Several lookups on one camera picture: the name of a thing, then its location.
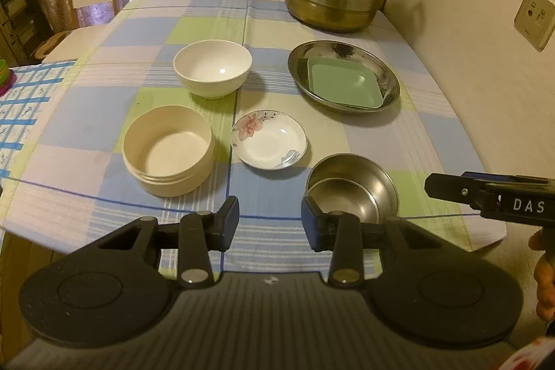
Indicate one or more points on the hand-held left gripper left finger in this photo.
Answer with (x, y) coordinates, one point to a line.
(229, 225)

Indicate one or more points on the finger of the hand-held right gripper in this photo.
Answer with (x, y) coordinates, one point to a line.
(446, 185)

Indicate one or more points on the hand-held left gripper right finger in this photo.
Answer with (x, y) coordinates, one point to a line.
(310, 227)

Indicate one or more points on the stainless steel bowl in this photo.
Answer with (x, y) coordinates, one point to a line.
(351, 188)

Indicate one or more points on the small floral white plate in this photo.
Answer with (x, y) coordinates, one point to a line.
(269, 144)

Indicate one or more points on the beige round bowl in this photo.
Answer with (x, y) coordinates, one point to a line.
(169, 153)

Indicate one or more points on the green square plate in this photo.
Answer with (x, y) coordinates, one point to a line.
(344, 84)

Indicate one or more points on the white round bowl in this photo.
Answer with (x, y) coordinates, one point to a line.
(212, 71)

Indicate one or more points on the stainless steel round plate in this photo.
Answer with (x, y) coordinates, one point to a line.
(299, 62)

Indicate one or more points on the person's right hand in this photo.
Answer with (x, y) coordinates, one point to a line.
(547, 279)

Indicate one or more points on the checked pastel tablecloth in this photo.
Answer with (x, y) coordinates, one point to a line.
(130, 27)

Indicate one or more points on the blue grid patterned cloth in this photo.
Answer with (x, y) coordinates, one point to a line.
(26, 105)

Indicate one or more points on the colourful stacking cups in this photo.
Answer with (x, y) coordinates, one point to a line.
(5, 77)

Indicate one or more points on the beige wall outlet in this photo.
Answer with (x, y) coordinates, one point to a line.
(535, 19)

